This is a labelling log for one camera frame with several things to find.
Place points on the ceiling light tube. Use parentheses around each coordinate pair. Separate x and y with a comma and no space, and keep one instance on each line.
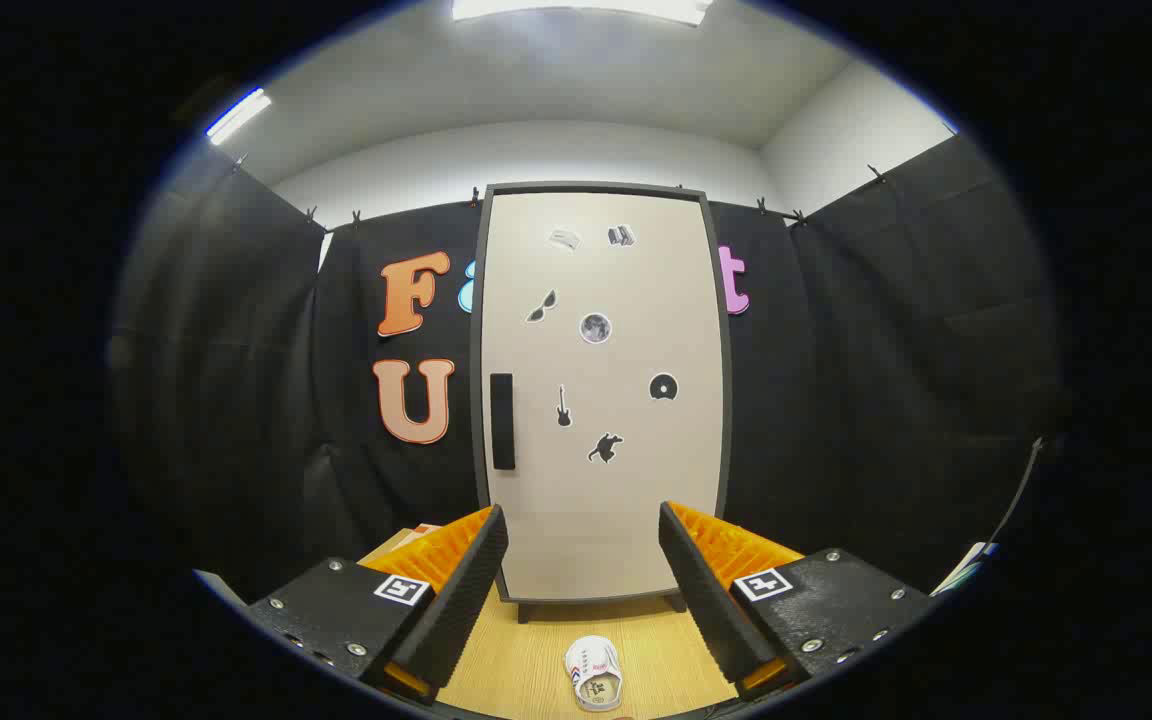
(236,116)

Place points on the beige cover book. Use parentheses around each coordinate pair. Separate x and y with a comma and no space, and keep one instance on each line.
(420,529)

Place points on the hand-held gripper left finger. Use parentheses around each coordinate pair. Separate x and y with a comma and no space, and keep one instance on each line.
(456,600)

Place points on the white shoe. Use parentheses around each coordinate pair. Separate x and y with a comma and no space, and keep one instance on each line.
(591,675)

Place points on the beige shoe cabinet door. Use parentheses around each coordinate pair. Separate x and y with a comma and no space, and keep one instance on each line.
(586,280)

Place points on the black backdrop cloth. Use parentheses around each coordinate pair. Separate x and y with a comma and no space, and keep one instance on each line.
(836,400)

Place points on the ceiling light panel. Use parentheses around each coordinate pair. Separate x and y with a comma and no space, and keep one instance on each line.
(576,8)

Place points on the grey shoe cabinet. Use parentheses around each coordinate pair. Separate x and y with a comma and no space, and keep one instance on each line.
(476,330)

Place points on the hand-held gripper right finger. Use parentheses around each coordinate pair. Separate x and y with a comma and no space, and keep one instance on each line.
(706,600)

